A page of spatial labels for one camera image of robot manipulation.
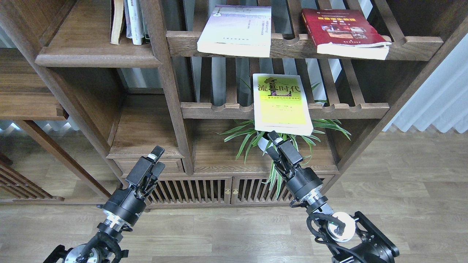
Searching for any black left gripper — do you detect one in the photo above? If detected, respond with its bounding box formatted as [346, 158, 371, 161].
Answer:
[97, 146, 165, 226]

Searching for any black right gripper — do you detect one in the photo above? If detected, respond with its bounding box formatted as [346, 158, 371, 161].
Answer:
[266, 130, 323, 202]

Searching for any yellow green paperback book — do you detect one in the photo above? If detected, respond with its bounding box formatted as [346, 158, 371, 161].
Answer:
[253, 73, 314, 136]

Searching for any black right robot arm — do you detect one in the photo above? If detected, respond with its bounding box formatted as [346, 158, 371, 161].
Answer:
[266, 131, 400, 263]

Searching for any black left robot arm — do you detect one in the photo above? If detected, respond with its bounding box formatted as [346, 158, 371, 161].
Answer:
[45, 146, 165, 263]

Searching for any white plant pot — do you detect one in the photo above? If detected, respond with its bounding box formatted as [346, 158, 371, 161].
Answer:
[257, 131, 273, 155]

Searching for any green spider plant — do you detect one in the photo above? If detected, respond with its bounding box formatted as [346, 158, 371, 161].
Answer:
[216, 81, 351, 198]

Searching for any dark wooden bookshelf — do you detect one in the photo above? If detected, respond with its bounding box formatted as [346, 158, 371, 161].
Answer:
[1, 0, 467, 207]

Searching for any dark green upright book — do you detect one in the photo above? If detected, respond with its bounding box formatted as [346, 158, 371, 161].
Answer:
[141, 15, 151, 43]

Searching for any white lavender paperback book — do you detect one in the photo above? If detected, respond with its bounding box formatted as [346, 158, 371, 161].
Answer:
[197, 5, 271, 58]

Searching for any red paperback book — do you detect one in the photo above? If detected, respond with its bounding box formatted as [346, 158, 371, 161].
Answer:
[302, 8, 391, 60]

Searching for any white upright book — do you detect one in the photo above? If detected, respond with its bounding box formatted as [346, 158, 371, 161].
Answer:
[124, 0, 145, 45]

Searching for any tan upright book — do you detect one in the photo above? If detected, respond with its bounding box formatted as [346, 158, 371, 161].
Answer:
[110, 0, 124, 45]

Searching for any white curtain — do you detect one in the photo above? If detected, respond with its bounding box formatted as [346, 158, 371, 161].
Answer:
[383, 36, 468, 133]

